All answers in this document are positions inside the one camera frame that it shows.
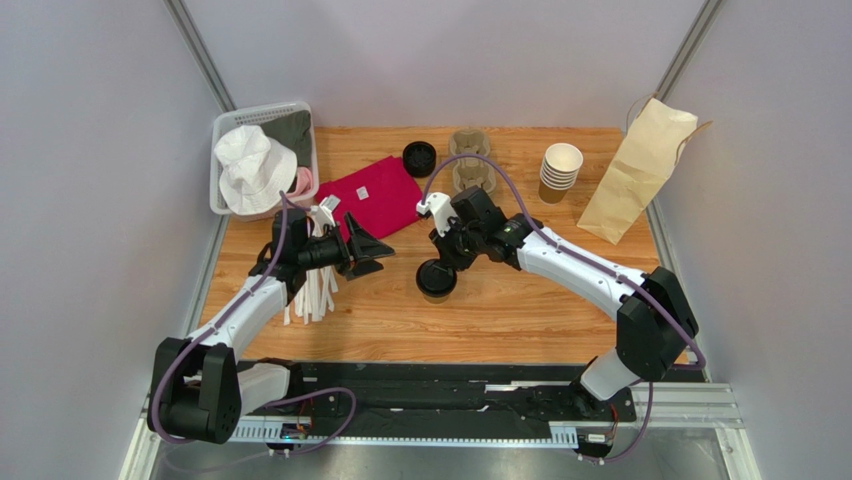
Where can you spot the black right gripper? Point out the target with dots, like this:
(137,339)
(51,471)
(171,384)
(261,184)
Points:
(450,238)

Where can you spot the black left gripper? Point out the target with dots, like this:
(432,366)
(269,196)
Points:
(358,250)

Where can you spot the black cup lid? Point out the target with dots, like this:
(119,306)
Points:
(433,278)

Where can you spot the stack of black cup lids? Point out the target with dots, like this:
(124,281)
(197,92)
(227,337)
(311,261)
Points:
(419,159)

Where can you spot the stack of paper cups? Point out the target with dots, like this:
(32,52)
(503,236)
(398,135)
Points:
(559,171)

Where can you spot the brown paper coffee cup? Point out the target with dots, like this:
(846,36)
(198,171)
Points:
(436,299)

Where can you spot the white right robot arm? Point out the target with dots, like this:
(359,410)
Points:
(654,321)

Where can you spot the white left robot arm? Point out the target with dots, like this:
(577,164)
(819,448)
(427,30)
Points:
(198,390)

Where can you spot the red folded cloth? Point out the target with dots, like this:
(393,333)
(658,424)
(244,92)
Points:
(381,197)

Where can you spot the bundle of white straws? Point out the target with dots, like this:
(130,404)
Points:
(315,299)

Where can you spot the cardboard cup carrier stack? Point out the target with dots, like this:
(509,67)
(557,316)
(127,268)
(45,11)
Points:
(469,172)

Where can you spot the pink cloth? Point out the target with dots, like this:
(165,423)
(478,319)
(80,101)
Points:
(302,184)

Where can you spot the white bucket hat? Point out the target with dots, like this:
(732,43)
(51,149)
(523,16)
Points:
(255,170)

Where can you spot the dark green cloth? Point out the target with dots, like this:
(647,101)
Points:
(293,132)

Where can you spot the white plastic basket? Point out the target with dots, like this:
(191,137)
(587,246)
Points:
(255,116)

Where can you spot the brown paper bag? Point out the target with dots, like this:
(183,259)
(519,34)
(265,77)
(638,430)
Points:
(643,163)

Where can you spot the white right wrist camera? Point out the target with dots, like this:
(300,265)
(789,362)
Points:
(438,206)

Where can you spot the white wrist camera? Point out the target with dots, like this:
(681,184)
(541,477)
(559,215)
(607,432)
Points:
(322,214)
(438,206)

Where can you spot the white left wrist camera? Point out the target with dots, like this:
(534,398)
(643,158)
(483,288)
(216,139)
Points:
(322,214)

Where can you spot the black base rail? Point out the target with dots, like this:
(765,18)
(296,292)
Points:
(424,401)

